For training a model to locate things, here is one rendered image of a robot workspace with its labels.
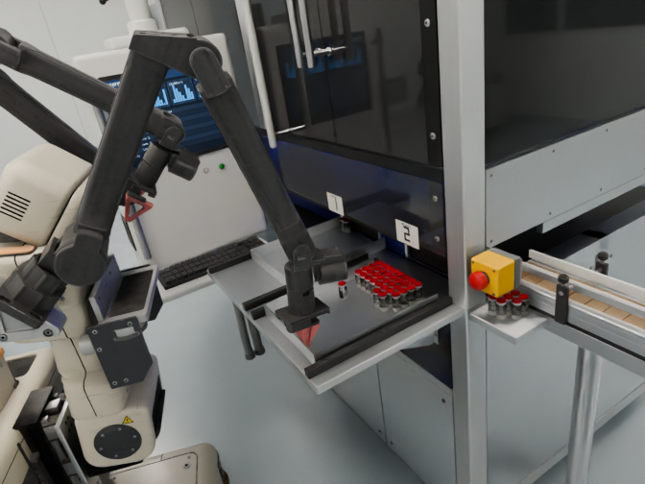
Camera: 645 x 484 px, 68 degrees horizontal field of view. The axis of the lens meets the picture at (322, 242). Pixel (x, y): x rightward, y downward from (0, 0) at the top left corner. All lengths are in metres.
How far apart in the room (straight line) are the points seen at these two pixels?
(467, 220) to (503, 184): 0.12
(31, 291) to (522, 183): 1.00
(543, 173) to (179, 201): 1.19
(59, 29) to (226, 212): 4.65
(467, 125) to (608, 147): 0.52
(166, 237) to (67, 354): 0.73
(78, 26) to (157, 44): 5.52
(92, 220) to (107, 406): 0.51
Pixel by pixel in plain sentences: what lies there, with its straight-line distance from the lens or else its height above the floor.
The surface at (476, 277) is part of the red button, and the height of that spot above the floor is 1.01.
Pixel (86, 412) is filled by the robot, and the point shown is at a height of 0.83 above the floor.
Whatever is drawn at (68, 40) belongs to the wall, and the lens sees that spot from 6.26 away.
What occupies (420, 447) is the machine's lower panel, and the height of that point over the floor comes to 0.26.
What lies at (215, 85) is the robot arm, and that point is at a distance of 0.76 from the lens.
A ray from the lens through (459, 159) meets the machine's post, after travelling 1.01.
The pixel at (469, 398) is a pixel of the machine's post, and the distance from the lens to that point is 1.33.
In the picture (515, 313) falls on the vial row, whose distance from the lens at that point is 1.13.
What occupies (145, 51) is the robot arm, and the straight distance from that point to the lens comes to 0.77.
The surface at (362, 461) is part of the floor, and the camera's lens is 2.01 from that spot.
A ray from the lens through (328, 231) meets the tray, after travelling 1.63.
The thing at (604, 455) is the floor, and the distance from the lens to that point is 2.11.
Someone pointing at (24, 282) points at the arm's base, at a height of 1.22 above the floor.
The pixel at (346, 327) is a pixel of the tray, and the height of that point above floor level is 0.88.
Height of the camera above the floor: 1.53
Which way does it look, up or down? 24 degrees down
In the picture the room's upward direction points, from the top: 9 degrees counter-clockwise
